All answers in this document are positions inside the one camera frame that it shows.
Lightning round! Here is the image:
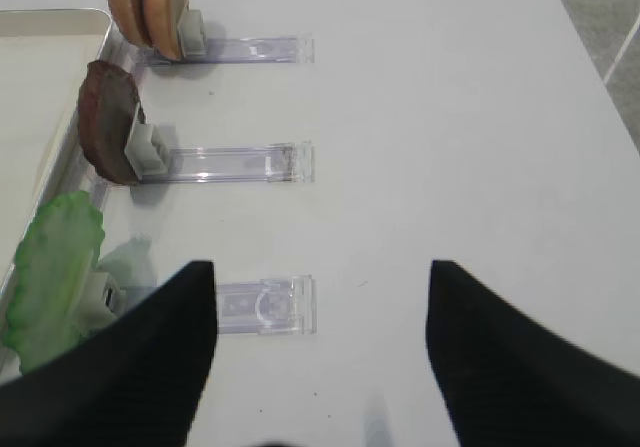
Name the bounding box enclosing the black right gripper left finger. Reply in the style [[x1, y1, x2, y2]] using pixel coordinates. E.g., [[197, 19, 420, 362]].
[[1, 261, 218, 447]]

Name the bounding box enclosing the standing green lettuce leaf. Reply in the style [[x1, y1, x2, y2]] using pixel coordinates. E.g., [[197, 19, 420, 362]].
[[3, 190, 105, 374]]

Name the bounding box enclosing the outer bun slice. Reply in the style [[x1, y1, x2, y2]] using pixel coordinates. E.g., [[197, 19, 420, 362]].
[[107, 0, 151, 48]]

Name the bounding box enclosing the clear lettuce holder rail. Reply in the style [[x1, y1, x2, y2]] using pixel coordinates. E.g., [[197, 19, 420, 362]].
[[79, 271, 318, 337]]

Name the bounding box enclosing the bun slice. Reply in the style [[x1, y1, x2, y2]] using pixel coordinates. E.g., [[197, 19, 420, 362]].
[[107, 0, 151, 48], [143, 0, 185, 61]]

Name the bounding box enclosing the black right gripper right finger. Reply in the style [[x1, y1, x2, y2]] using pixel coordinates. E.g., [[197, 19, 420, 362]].
[[425, 260, 639, 446]]

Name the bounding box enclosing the clear bun holder rail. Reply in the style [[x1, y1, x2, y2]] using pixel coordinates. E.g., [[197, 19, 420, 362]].
[[138, 9, 315, 66]]

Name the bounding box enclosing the clear patty holder rail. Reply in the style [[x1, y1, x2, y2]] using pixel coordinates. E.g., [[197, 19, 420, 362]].
[[124, 124, 315, 184]]

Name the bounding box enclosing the inner bun slice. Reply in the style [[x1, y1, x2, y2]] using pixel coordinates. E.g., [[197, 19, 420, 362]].
[[143, 0, 185, 61]]

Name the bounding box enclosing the standing brown meat patty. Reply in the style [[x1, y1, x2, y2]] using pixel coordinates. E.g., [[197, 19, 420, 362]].
[[77, 60, 146, 186]]

